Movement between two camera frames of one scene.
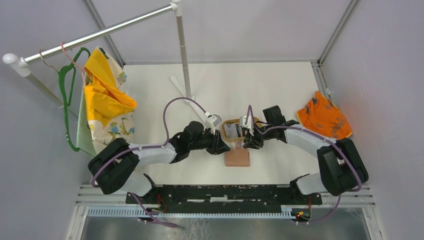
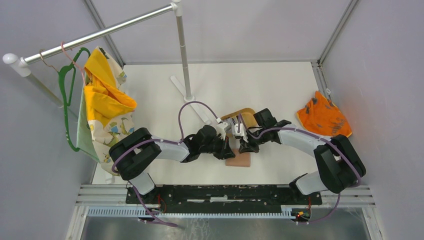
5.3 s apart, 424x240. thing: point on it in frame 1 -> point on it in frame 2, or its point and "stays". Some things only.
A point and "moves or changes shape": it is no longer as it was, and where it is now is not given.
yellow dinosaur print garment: [108, 104] stays
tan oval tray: [254, 119] moves or changes shape
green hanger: [61, 73] stays
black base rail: [272, 196] stays
